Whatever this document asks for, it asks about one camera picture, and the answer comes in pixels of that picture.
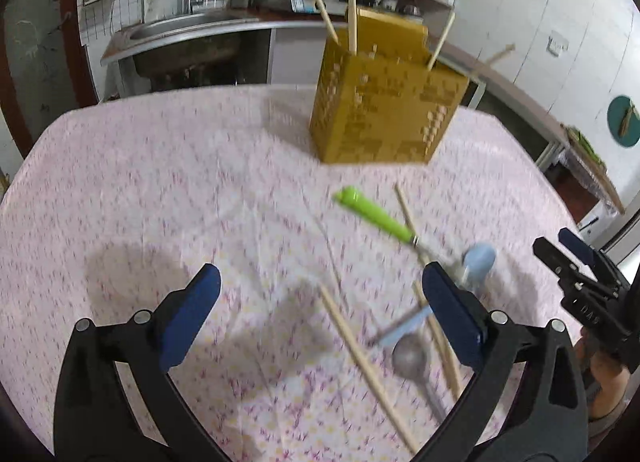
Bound green-handled metal fork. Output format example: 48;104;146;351
333;186;453;273

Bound steel kitchen sink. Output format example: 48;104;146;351
99;11;262;79

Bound brown-framed glass door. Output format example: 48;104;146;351
0;0;99;159

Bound green round cutting board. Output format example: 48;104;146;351
606;95;640;148

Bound covered side table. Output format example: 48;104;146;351
559;123;627;216

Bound blue plastic spoon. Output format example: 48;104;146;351
372;242;498;349

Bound grey metal spoon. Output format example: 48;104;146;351
391;333;448;425

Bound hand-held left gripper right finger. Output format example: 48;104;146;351
414;261;589;462

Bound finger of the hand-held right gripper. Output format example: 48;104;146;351
532;236;602;294
558;227;632;289

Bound gas stove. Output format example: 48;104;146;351
254;0;352;16

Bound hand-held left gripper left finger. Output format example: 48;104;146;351
53;263;227;462

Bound white wall socket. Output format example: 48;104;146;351
545;30;570;56

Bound green vegetables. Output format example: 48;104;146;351
569;126;602;164

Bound person's right hand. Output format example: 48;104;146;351
574;329;632;421

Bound yellow perforated utensil holder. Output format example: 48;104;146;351
308;6;471;166

